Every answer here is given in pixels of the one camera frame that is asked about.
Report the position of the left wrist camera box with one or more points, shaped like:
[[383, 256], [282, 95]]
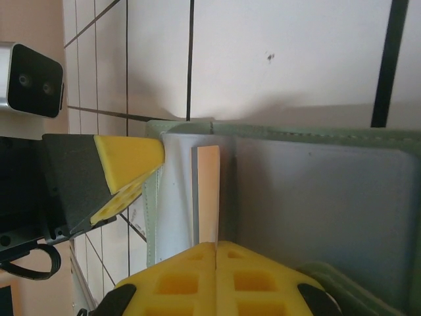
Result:
[[33, 82]]

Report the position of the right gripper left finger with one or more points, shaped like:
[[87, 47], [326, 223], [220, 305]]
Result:
[[204, 263]]

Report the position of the aluminium table side rail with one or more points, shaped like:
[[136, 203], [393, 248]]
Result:
[[84, 286]]

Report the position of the beige credit card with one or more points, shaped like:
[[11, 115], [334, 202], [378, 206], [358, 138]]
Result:
[[207, 197]]

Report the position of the green card holder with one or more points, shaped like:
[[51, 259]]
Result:
[[312, 204]]

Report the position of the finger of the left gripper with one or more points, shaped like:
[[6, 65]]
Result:
[[125, 158]]

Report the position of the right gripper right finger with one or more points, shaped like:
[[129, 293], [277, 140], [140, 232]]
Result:
[[223, 266]]

